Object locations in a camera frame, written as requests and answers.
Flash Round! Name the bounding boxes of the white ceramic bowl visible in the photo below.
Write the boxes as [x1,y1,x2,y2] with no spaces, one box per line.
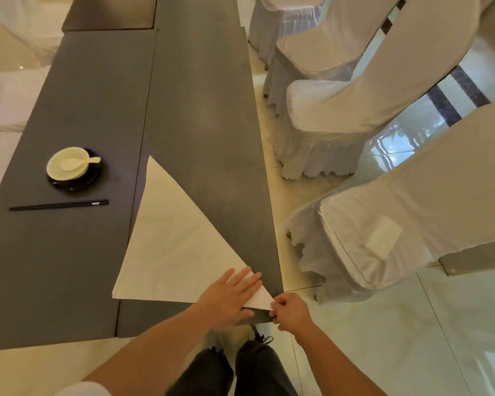
[46,147,91,181]

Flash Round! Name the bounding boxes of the black saucer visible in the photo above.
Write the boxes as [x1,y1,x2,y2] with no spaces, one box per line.
[46,148,107,193]

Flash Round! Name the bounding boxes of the black drawstring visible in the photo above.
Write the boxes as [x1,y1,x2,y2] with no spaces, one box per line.
[249,323,275,346]

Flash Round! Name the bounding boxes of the person's dark trousers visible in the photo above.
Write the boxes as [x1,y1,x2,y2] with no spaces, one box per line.
[165,339,299,396]

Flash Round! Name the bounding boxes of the black chopstick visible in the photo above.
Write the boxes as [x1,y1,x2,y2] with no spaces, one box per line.
[9,201,109,212]
[9,199,109,211]

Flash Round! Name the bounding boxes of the person's right hand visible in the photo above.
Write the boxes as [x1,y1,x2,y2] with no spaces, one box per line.
[269,292,314,337]

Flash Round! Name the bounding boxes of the white ceramic spoon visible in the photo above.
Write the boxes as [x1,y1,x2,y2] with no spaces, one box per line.
[61,156,101,170]

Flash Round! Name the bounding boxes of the white cloth napkin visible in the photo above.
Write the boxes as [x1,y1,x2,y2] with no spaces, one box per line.
[112,156,276,312]

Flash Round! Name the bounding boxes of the person's right forearm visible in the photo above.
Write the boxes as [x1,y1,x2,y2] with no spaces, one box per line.
[295,326,390,396]

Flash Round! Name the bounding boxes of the white covered chair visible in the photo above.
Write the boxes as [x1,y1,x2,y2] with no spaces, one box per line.
[0,0,64,67]
[263,0,402,117]
[284,101,495,305]
[273,0,486,180]
[247,0,331,67]

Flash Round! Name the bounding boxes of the person's left hand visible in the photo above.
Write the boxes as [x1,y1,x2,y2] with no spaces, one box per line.
[194,266,263,327]

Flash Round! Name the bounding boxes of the person's left forearm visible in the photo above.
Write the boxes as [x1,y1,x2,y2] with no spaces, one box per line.
[82,304,215,396]

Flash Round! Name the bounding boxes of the person's white sleeve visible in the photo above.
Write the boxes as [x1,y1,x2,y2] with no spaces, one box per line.
[64,381,110,396]

